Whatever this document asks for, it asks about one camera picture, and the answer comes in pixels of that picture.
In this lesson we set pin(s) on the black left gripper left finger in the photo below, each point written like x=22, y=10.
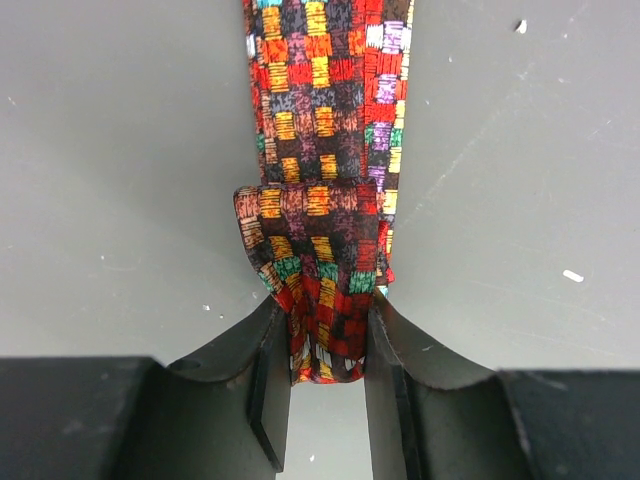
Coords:
x=220, y=412

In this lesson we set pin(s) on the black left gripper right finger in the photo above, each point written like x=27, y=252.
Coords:
x=434, y=414

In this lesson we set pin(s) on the red multicolour checked tie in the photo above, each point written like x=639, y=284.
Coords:
x=328, y=84

